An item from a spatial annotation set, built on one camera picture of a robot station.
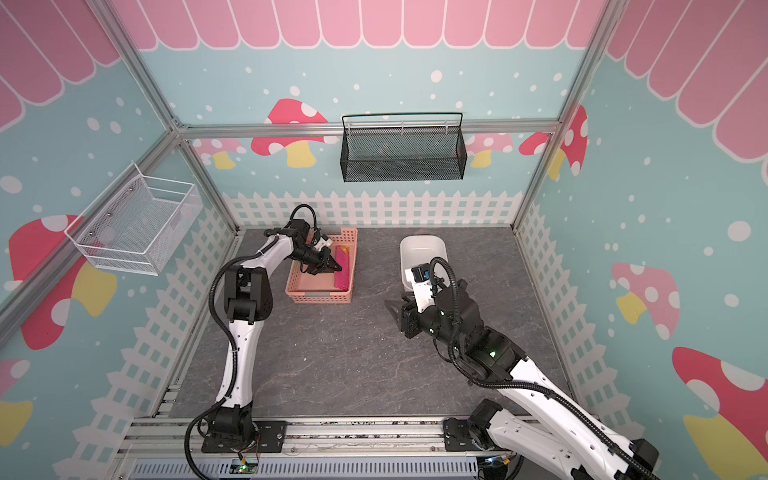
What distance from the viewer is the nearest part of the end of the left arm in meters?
0.96

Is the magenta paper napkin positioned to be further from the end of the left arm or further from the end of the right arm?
the end of the right arm

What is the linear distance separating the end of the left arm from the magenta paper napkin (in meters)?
0.02

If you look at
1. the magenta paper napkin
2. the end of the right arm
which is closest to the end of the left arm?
the magenta paper napkin

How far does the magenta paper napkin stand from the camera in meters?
1.04
